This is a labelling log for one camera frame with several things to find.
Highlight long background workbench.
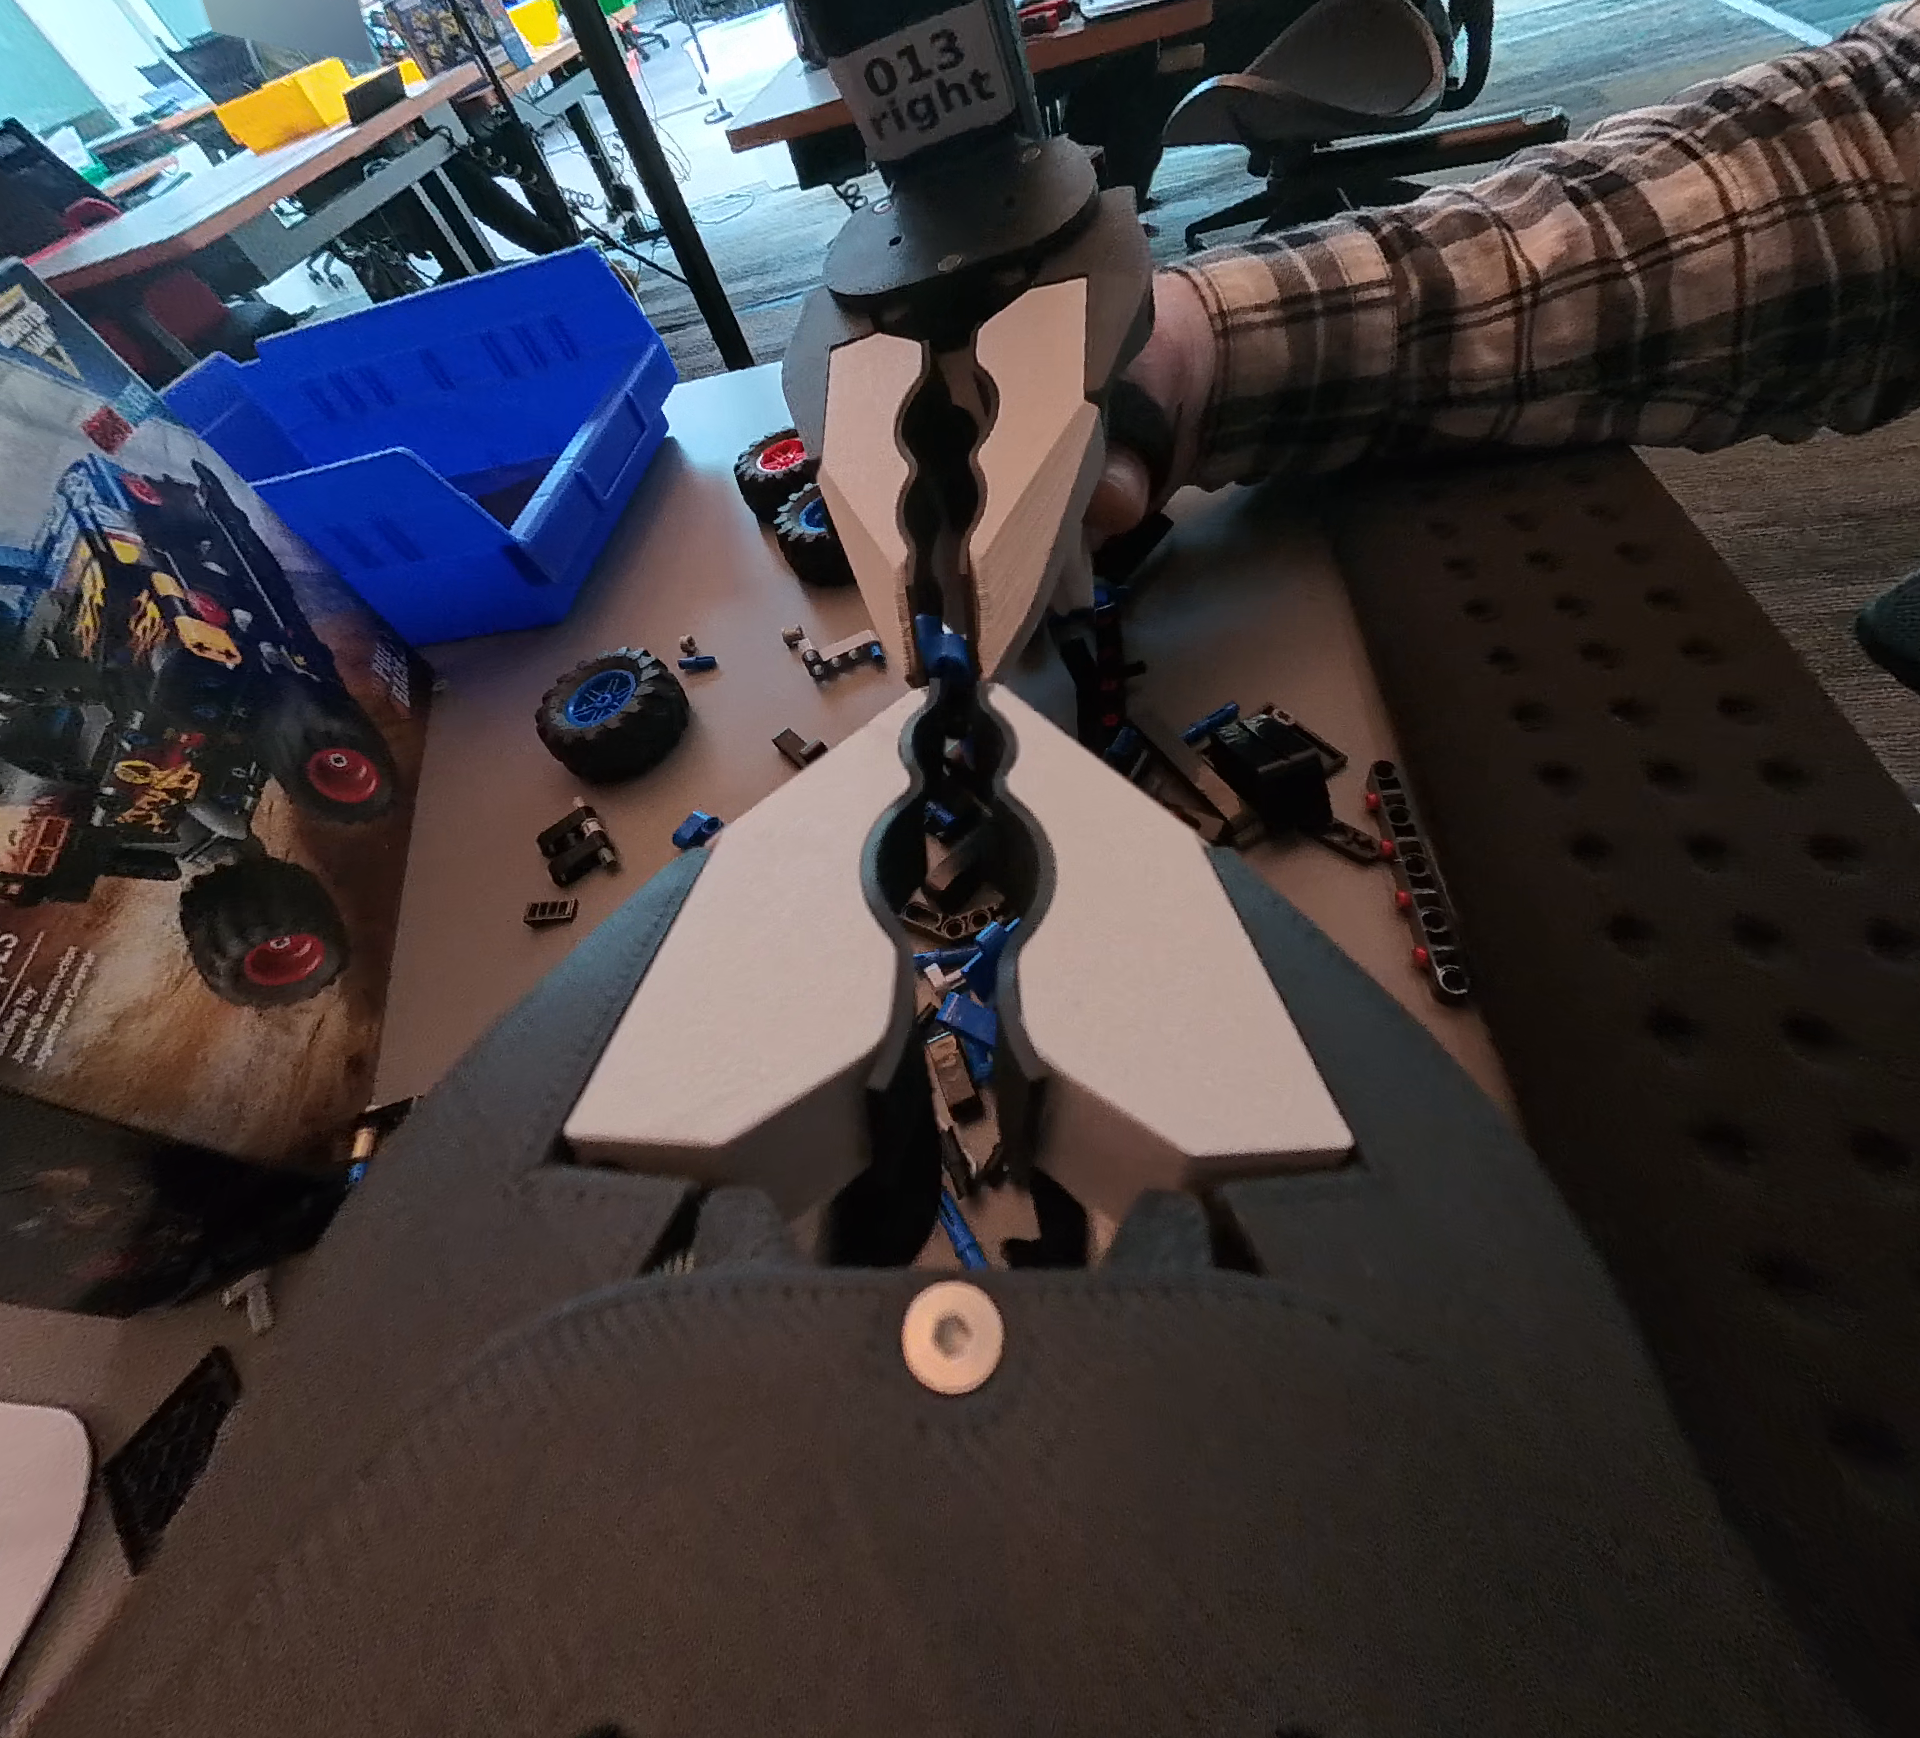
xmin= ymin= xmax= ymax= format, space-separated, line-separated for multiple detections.
xmin=0 ymin=56 xmax=499 ymax=302

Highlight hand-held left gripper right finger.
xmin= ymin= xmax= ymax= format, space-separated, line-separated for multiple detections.
xmin=991 ymin=689 xmax=1358 ymax=1254

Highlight black perforated board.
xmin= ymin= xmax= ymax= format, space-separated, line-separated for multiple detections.
xmin=1316 ymin=430 xmax=1920 ymax=1738

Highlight white desk stand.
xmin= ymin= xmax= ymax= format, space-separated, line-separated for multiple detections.
xmin=0 ymin=1399 xmax=101 ymax=1683

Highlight black metal pole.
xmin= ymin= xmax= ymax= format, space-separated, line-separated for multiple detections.
xmin=472 ymin=0 xmax=762 ymax=377

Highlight black toy frame block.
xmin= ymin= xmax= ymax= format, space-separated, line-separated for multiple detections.
xmin=1183 ymin=701 xmax=1385 ymax=866

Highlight black grille toy panel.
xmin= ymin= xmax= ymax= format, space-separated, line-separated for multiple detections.
xmin=103 ymin=1345 xmax=245 ymax=1578

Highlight black beam red pins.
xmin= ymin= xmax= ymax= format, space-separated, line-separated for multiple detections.
xmin=1364 ymin=758 xmax=1481 ymax=1007

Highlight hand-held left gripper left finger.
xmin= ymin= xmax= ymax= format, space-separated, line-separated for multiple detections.
xmin=558 ymin=689 xmax=925 ymax=1259

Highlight grey office chair seat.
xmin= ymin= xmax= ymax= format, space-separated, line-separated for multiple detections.
xmin=1853 ymin=567 xmax=1920 ymax=698

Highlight black saddle stool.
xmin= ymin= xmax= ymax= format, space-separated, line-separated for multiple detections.
xmin=1163 ymin=0 xmax=1574 ymax=244

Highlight black blue toy link assembly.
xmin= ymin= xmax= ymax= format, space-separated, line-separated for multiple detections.
xmin=901 ymin=605 xmax=1009 ymax=825

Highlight blue plastic bin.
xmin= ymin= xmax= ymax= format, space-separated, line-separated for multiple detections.
xmin=154 ymin=241 xmax=682 ymax=650

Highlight black wheel red rim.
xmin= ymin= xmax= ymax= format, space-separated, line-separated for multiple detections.
xmin=731 ymin=423 xmax=820 ymax=528

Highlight person's right hand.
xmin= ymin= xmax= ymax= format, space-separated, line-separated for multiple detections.
xmin=1088 ymin=262 xmax=1223 ymax=546

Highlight person's right forearm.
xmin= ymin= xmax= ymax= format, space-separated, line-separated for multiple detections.
xmin=1155 ymin=0 xmax=1920 ymax=492

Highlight yellow bin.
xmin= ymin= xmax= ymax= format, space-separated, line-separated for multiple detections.
xmin=207 ymin=56 xmax=359 ymax=160

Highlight black white toy pin cluster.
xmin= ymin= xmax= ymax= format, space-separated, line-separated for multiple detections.
xmin=535 ymin=799 xmax=626 ymax=889

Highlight monster truck toy set box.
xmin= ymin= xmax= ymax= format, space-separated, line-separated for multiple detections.
xmin=0 ymin=260 xmax=435 ymax=1176

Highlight grey desk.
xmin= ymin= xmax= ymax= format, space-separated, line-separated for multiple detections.
xmin=0 ymin=358 xmax=1517 ymax=1500

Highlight brown background table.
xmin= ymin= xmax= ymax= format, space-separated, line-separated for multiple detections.
xmin=717 ymin=0 xmax=1237 ymax=155

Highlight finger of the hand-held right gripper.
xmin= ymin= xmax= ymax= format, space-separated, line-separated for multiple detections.
xmin=817 ymin=330 xmax=968 ymax=691
xmin=968 ymin=276 xmax=1112 ymax=680

